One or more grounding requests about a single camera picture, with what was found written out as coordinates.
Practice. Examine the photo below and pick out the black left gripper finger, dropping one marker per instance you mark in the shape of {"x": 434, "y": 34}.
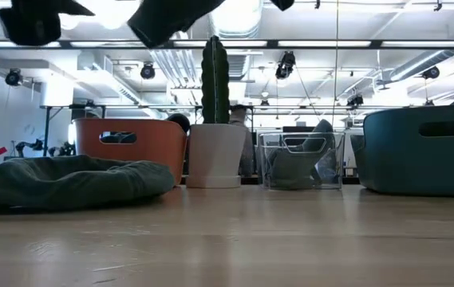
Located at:
{"x": 73, "y": 8}

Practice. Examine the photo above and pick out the blackish dark cap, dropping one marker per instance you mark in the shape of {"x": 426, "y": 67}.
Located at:
{"x": 166, "y": 20}

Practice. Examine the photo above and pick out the navy blue cap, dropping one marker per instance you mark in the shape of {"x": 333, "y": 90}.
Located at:
{"x": 119, "y": 138}

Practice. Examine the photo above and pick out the teal plastic bin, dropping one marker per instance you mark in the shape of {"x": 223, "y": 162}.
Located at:
{"x": 410, "y": 159}

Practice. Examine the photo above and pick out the black background robot arm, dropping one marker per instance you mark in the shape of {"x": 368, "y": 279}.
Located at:
{"x": 35, "y": 145}

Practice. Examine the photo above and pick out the black ceiling spotlight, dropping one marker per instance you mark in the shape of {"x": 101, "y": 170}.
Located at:
{"x": 285, "y": 65}
{"x": 431, "y": 73}
{"x": 13, "y": 77}
{"x": 355, "y": 101}
{"x": 147, "y": 71}

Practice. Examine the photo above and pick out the white box cabinet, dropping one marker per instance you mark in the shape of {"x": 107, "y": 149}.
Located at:
{"x": 57, "y": 92}

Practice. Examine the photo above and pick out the green cactus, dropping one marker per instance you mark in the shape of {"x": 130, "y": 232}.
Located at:
{"x": 215, "y": 79}

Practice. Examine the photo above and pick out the person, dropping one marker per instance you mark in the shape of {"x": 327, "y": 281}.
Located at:
{"x": 239, "y": 115}
{"x": 178, "y": 121}

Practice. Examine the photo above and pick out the clear plastic bin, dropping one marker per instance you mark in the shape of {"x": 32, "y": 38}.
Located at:
{"x": 264, "y": 159}

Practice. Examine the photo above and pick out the orange plastic bin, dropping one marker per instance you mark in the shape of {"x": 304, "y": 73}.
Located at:
{"x": 147, "y": 151}

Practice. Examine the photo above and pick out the white hexagonal plant pot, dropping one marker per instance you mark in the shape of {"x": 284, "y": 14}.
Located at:
{"x": 215, "y": 159}

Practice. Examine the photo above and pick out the black background table frame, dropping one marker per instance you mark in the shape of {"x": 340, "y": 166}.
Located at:
{"x": 47, "y": 127}

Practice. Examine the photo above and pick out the black metal table frame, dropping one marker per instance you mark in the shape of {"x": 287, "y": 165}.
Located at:
{"x": 252, "y": 180}

